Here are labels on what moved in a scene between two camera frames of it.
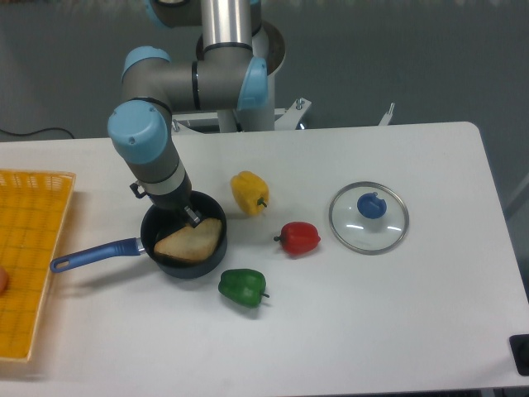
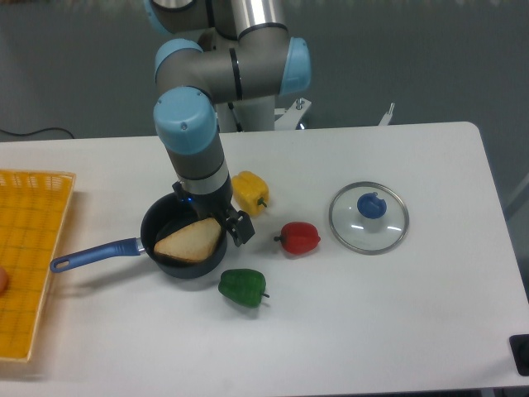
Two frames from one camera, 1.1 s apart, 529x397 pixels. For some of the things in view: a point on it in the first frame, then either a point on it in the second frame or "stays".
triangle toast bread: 196,244 stays
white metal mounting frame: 292,117 stays
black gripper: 178,199 -> 214,205
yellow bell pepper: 250,192 stays
